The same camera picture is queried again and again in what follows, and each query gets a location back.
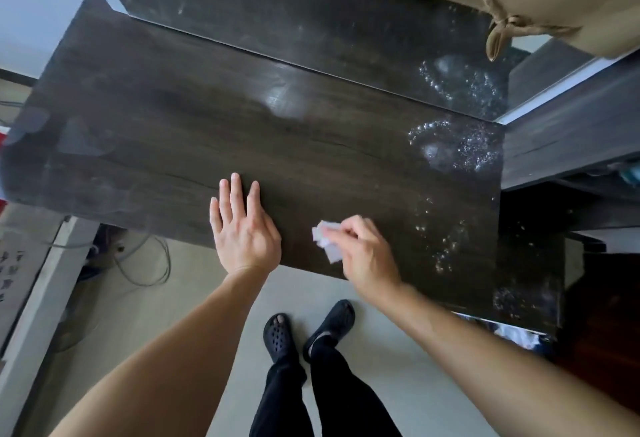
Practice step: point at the person's left little finger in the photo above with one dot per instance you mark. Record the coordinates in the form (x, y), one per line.
(215, 214)

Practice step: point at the beige knotted fabric tie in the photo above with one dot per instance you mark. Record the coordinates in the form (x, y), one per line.
(505, 22)

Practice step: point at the person's right forearm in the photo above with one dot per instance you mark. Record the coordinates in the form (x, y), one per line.
(500, 366)

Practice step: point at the person's left thumb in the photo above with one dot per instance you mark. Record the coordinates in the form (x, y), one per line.
(274, 234)

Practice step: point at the person's right fingers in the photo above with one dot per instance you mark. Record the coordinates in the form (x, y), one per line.
(345, 234)

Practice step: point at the person's right hand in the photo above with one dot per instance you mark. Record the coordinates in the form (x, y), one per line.
(367, 259)

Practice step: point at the white board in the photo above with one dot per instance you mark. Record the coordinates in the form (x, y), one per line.
(35, 331)

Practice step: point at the person's left middle finger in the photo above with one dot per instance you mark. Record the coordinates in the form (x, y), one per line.
(237, 194)

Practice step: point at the person's left hand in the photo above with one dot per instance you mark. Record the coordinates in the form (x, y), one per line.
(245, 239)

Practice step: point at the white wiping cloth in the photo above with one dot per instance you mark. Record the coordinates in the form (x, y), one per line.
(327, 247)

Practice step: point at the person's left forearm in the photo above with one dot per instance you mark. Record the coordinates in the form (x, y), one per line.
(175, 366)

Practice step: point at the dark wooden side shelf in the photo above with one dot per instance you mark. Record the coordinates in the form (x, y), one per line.
(570, 127)

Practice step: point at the black clog shoe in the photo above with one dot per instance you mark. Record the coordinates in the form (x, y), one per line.
(278, 339)
(332, 324)

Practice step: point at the black trousers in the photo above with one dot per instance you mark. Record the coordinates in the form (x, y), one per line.
(325, 396)

